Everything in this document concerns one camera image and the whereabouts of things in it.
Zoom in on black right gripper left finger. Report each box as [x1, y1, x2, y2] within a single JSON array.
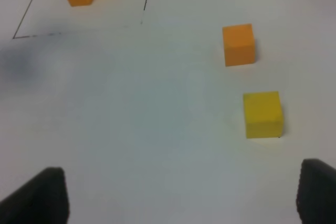
[[1, 167, 70, 223]]

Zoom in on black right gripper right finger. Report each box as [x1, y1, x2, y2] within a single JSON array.
[[296, 158, 335, 224]]

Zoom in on yellow block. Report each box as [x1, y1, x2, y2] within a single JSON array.
[[243, 91, 284, 138]]

